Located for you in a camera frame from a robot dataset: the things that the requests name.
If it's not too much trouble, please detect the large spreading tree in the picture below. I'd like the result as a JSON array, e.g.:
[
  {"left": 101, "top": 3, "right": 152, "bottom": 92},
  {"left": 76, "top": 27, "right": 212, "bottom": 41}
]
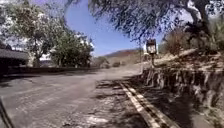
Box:
[{"left": 64, "top": 0, "right": 224, "bottom": 54}]

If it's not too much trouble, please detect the low dark wall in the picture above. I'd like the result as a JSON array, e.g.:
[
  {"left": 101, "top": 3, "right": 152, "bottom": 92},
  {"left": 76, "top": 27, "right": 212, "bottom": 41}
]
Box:
[{"left": 6, "top": 66, "right": 101, "bottom": 75}]

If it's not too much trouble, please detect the sign on pole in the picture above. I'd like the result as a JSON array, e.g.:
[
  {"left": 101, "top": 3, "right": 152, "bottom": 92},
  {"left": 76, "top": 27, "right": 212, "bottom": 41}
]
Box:
[{"left": 145, "top": 38, "right": 158, "bottom": 69}]

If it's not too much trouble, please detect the dry earth bank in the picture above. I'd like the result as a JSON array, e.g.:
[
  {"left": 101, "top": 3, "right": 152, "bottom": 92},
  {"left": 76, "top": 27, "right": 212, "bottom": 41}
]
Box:
[{"left": 153, "top": 29, "right": 224, "bottom": 73}]

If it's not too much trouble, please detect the grey asphalt road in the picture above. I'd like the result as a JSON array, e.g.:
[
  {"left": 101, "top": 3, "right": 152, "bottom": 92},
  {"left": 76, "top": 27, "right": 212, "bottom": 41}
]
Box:
[{"left": 0, "top": 64, "right": 224, "bottom": 128}]

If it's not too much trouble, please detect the row of green trees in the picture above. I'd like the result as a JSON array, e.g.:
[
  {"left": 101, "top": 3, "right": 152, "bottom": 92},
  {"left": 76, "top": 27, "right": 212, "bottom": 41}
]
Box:
[{"left": 0, "top": 0, "right": 96, "bottom": 69}]

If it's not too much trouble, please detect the double pale painted line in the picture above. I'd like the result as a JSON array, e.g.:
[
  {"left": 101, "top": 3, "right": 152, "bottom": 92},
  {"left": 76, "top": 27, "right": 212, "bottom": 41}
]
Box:
[{"left": 118, "top": 80, "right": 182, "bottom": 128}]

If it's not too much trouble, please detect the stone retaining wall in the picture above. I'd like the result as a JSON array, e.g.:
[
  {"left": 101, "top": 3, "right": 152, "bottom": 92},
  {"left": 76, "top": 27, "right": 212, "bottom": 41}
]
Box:
[{"left": 138, "top": 64, "right": 224, "bottom": 128}]

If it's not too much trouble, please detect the low dark-roofed building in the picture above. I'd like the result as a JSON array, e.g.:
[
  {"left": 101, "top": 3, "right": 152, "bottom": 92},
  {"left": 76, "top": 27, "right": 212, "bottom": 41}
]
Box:
[{"left": 0, "top": 48, "right": 31, "bottom": 76}]

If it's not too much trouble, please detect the brown hill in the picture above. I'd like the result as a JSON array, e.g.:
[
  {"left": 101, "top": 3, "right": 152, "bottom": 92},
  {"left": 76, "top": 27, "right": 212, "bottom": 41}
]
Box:
[{"left": 94, "top": 48, "right": 147, "bottom": 68}]

